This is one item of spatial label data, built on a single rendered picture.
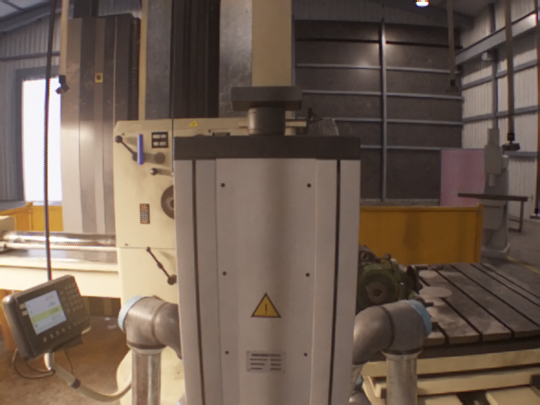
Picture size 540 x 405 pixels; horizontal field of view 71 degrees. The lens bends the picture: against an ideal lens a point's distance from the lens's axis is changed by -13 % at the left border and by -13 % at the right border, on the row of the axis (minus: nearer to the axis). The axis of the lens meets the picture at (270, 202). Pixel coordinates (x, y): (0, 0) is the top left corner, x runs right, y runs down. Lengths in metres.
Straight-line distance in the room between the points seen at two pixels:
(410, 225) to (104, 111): 3.07
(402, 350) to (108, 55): 2.20
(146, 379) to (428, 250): 3.65
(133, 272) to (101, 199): 0.82
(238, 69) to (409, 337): 1.75
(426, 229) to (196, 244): 3.77
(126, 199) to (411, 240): 3.18
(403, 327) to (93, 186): 1.99
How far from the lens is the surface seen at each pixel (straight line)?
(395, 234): 4.35
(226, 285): 0.81
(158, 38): 2.55
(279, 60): 2.42
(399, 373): 1.19
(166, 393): 2.20
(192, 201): 0.79
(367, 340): 1.09
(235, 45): 2.45
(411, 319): 1.14
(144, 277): 1.88
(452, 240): 4.57
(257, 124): 0.76
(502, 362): 2.03
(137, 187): 1.81
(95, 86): 2.63
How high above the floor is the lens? 1.75
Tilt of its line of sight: 6 degrees down
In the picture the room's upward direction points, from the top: straight up
